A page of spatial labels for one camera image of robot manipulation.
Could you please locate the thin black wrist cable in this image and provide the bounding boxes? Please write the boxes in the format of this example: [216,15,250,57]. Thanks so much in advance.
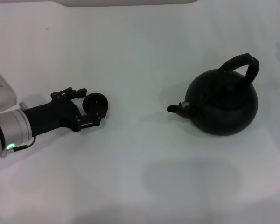
[4,136,36,154]

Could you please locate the small dark teacup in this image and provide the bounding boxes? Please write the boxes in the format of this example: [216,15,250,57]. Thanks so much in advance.
[82,92,109,119]

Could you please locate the black round teapot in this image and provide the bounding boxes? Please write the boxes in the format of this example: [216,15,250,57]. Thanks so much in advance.
[166,53,259,137]

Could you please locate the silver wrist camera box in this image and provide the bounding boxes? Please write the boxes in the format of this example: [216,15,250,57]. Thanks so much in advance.
[0,63,17,110]

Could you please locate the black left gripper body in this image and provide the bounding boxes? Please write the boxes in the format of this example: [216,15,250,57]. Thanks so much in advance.
[22,93,82,138]

